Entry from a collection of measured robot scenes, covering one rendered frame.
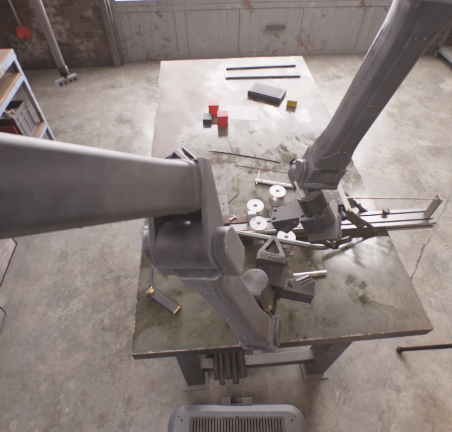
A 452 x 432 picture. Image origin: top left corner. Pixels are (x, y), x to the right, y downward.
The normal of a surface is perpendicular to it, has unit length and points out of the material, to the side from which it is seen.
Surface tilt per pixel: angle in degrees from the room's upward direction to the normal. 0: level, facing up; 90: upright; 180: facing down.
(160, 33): 90
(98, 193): 75
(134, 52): 90
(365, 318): 0
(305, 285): 0
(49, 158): 71
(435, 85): 0
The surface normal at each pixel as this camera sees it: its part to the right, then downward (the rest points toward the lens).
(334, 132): -0.99, 0.03
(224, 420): 0.00, -0.65
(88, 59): 0.08, 0.76
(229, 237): 0.94, -0.06
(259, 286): -0.29, -0.67
